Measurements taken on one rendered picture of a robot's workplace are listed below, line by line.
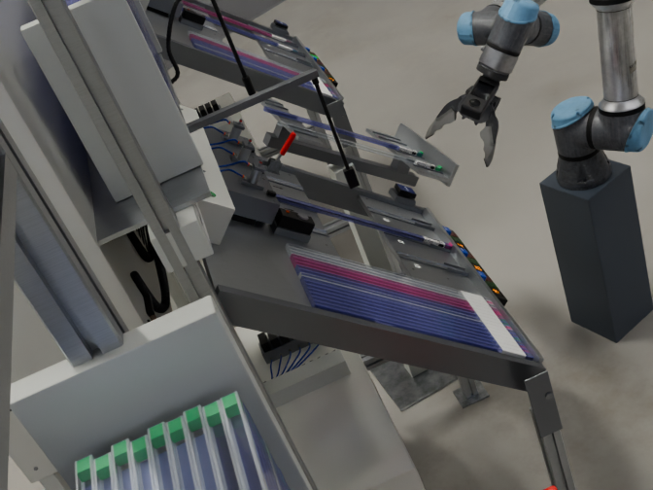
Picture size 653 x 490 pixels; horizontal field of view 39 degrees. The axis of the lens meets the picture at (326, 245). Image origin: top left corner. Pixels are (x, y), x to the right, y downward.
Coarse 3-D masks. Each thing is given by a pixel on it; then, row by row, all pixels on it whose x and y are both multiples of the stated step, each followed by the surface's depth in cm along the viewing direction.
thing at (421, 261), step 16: (368, 208) 228; (384, 208) 233; (400, 208) 239; (384, 224) 223; (400, 224) 228; (416, 224) 232; (400, 240) 218; (400, 256) 208; (416, 256) 213; (432, 256) 218; (448, 256) 223; (416, 272) 204; (432, 272) 209; (448, 272) 213; (464, 272) 215; (464, 288) 209
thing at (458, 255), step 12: (432, 216) 237; (444, 240) 229; (456, 252) 223; (468, 264) 217; (468, 276) 216; (480, 276) 213; (480, 288) 211; (492, 300) 206; (504, 312) 200; (516, 324) 197; (528, 348) 191; (540, 360) 187
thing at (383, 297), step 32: (320, 256) 187; (320, 288) 174; (352, 288) 180; (384, 288) 186; (416, 288) 194; (448, 288) 201; (384, 320) 173; (416, 320) 180; (448, 320) 186; (480, 320) 193; (512, 352) 186
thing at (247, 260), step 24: (288, 192) 214; (312, 216) 207; (240, 240) 180; (264, 240) 184; (288, 240) 190; (312, 240) 195; (216, 264) 166; (240, 264) 170; (264, 264) 175; (288, 264) 179; (240, 288) 162; (264, 288) 166; (288, 288) 170
